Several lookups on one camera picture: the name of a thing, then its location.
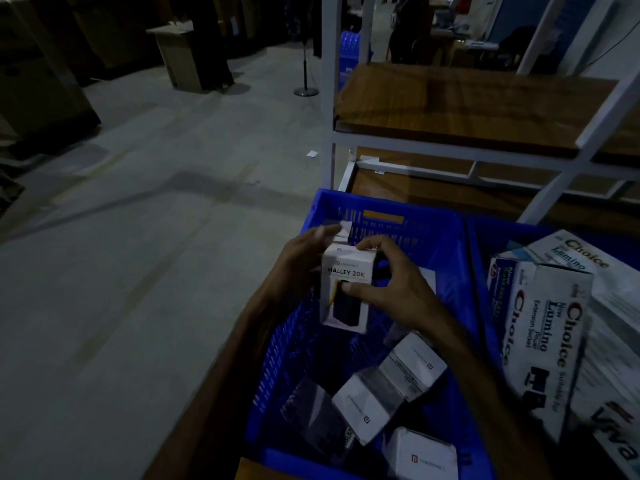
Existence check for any person's right hand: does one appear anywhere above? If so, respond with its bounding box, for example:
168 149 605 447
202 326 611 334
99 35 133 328
341 234 444 336

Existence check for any person's left hand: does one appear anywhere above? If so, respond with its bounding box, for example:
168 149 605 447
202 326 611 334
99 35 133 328
266 225 345 309

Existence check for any white power bank box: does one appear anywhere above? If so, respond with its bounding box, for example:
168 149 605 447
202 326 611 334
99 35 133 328
320 221 383 336

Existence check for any person's right forearm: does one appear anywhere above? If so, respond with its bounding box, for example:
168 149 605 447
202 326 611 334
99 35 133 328
400 311 557 480

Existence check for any person's left forearm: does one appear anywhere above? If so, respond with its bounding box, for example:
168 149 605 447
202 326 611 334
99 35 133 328
142 291 301 480

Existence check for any white paper sheet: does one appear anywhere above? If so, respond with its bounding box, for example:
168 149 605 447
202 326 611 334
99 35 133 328
413 267 439 297

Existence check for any blue plastic crate yellow label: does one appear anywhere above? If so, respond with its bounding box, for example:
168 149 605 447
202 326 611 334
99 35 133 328
244 189 483 480

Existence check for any small white product box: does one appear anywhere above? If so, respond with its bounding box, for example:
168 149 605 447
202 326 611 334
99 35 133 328
378 332 449 403
331 369 407 446
384 427 459 480

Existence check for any brown wooden shelf board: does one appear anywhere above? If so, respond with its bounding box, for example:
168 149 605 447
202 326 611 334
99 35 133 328
345 147 640 236
333 62 640 163

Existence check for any white metal shelf rack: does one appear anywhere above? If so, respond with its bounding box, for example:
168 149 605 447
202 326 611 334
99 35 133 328
320 0 640 226

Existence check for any stack of blue crates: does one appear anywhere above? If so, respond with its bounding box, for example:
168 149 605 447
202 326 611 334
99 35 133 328
338 30 374 91

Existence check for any open cardboard box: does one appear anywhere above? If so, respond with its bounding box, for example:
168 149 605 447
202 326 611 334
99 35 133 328
146 22 204 93

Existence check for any cluttered office desk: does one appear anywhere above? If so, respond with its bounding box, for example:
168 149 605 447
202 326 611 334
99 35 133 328
429 22 501 68

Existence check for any large cardboard box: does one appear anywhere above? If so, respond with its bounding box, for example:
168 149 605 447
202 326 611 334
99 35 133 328
0 0 102 150

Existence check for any black pedestal stand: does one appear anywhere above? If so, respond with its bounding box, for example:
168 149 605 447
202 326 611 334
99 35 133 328
293 44 320 98

